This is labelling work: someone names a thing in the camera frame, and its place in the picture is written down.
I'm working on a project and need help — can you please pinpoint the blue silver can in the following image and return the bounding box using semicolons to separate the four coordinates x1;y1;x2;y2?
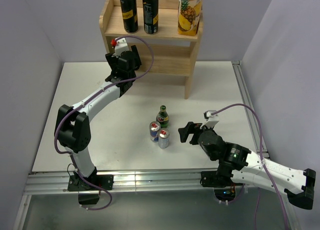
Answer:
158;128;170;149
149;121;161;142

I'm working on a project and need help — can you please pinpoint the green glass bottle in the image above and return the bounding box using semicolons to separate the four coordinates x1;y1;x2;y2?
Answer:
156;105;170;128

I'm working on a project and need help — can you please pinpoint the black yellow tall can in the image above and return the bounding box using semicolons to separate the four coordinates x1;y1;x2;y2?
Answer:
120;0;139;33

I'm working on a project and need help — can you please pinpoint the dark grey can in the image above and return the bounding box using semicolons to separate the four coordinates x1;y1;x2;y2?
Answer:
142;0;159;35

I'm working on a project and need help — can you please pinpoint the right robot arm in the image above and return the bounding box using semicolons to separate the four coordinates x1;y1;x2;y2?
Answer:
178;121;316;210

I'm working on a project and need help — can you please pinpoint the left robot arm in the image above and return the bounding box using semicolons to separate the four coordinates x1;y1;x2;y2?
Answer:
54;42;142;191

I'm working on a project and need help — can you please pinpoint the wooden two-tier shelf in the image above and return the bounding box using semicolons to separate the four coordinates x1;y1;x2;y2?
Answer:
99;0;204;99

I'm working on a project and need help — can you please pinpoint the pineapple juice carton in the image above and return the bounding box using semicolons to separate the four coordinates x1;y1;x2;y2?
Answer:
178;0;203;36

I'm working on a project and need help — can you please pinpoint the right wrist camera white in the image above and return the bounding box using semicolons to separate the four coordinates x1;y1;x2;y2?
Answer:
200;110;220;129

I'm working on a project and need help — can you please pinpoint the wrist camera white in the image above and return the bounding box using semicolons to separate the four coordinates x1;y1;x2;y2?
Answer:
200;110;220;129
111;38;130;57

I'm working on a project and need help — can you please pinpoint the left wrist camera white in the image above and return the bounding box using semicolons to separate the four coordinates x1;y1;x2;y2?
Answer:
111;38;130;57

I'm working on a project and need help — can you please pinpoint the aluminium side rail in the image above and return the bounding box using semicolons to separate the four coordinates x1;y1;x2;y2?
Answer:
231;61;301;230

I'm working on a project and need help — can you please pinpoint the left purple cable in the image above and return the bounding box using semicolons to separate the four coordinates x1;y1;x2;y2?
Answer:
54;35;155;211

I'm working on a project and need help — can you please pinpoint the aluminium front rail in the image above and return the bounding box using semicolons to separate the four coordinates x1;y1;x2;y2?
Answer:
22;168;216;196

